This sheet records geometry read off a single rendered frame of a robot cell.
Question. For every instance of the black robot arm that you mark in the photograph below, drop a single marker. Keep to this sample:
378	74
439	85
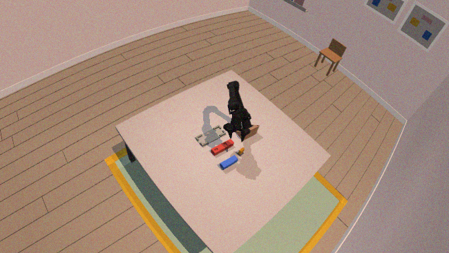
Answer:
238	111

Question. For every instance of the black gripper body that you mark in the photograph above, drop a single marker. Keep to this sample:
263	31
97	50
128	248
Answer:
244	131

